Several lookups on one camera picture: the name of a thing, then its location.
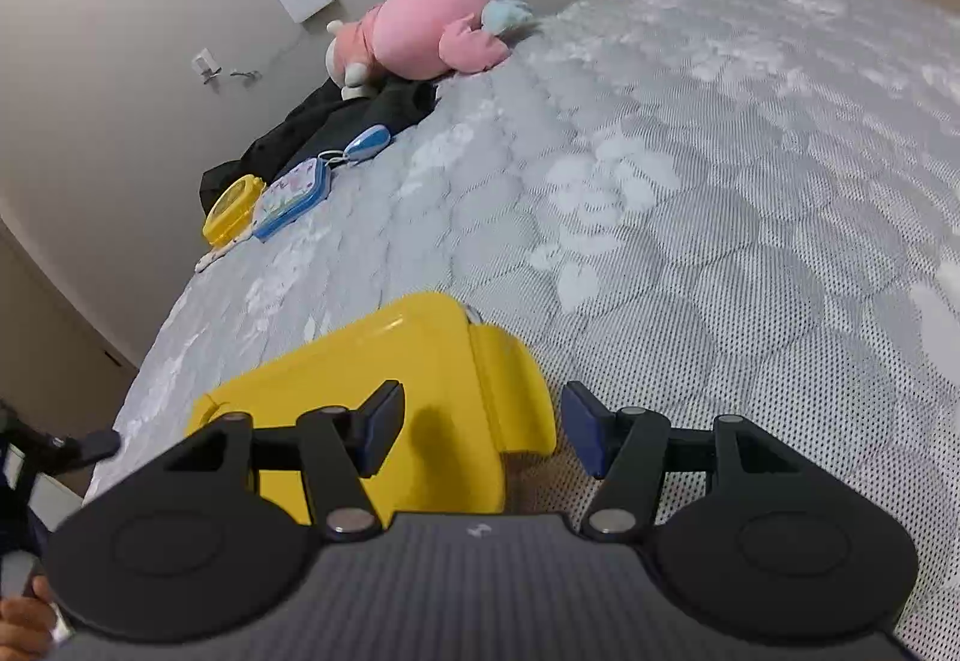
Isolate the thin grey cable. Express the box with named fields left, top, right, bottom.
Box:
left=225, top=19, right=308, bottom=83

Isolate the white card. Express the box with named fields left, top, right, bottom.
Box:
left=195, top=233, right=252, bottom=273

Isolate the blue key fob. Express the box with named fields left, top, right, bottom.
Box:
left=319, top=125, right=392, bottom=167

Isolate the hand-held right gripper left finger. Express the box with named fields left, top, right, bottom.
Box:
left=161, top=379, right=406, bottom=542

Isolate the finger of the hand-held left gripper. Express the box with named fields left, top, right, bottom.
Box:
left=45, top=430, right=121, bottom=474

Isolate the yellow container lid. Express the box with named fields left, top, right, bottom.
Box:
left=186, top=292, right=557, bottom=528

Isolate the person's left hand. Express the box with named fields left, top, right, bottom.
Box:
left=0, top=577, right=59, bottom=661

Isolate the pink plush toy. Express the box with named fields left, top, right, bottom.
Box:
left=325, top=0, right=537, bottom=101

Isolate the blue floral tin case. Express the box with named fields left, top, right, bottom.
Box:
left=253, top=157, right=331, bottom=243

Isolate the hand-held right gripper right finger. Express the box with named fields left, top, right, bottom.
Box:
left=562, top=382, right=800, bottom=542

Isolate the yellow plastic box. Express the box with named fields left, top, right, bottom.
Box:
left=202, top=175, right=265, bottom=247

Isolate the grey patterned mattress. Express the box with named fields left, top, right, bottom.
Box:
left=82, top=0, right=960, bottom=661

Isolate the black cloth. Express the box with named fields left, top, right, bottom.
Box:
left=199, top=77, right=440, bottom=216

